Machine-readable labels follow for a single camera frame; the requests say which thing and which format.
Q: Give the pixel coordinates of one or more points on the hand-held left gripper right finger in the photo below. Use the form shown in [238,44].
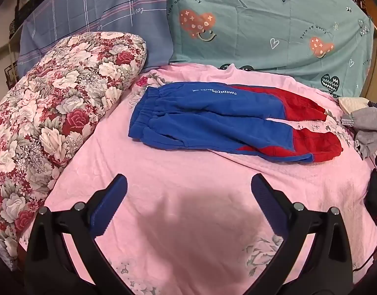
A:
[267,206]

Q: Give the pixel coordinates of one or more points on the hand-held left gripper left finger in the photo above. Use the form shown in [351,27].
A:
[110,206]

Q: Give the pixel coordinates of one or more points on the blue and red pants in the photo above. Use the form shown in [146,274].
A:
[207,119]

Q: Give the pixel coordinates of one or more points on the pink floral blanket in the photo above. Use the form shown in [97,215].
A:
[176,190]

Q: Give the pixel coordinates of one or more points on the dark cloth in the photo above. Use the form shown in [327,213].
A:
[376,196]

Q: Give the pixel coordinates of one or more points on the red floral quilt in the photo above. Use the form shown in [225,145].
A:
[53,98]

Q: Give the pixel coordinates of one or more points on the grey cloth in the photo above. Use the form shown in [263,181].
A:
[368,129]

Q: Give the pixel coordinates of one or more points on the cream cloth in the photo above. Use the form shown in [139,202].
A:
[353,104]

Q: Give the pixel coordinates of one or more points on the teal heart-print pillow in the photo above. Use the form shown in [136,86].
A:
[253,21]

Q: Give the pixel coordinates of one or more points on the purple plaid pillow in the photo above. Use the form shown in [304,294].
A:
[99,6]

